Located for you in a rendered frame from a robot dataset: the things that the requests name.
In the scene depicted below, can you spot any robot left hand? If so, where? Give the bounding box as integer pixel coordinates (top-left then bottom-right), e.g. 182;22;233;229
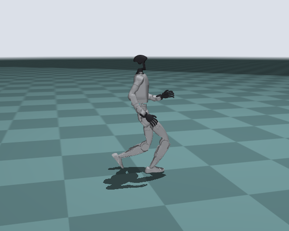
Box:
156;90;174;100

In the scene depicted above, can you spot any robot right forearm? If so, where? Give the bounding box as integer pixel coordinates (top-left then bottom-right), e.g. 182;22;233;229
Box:
130;94;146;116

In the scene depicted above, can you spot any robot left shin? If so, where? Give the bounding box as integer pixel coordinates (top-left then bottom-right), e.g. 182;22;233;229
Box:
118;143;148;159

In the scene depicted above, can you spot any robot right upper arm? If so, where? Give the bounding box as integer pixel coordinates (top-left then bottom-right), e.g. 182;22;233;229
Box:
128;75;144;101

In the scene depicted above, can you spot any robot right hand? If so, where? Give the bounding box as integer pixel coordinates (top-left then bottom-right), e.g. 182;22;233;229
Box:
140;112;158;127

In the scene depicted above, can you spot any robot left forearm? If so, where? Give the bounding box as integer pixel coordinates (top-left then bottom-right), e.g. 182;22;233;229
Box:
148;94;161;102

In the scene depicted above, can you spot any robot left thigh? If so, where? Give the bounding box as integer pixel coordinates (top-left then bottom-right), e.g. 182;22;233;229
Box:
140;125;153;151

